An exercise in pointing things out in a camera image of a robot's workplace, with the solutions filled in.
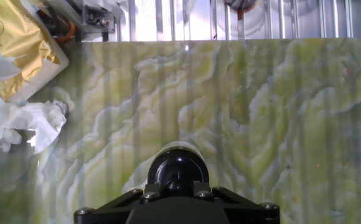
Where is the orange cable loop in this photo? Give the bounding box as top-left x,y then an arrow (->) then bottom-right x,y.
52,20 -> 77,44

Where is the clear glass jar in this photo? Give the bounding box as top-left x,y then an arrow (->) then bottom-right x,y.
154,141 -> 207,158

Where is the gold white tissue pack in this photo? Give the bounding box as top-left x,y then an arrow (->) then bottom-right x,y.
0,0 -> 71,103

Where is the crumpled white tissue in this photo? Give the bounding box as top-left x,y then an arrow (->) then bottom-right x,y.
0,83 -> 70,155

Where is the green marble pattern mat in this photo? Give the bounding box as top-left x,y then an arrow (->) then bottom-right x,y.
0,37 -> 361,224

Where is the metal bracket with bolts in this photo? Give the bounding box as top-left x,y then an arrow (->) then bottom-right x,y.
80,8 -> 116,34

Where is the clear cup with brown residue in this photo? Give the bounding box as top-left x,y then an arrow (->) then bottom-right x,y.
223,0 -> 259,11

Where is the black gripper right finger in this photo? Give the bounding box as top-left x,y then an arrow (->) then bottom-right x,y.
192,182 -> 281,224

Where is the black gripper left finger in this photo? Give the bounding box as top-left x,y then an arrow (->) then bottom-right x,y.
73,182 -> 162,224

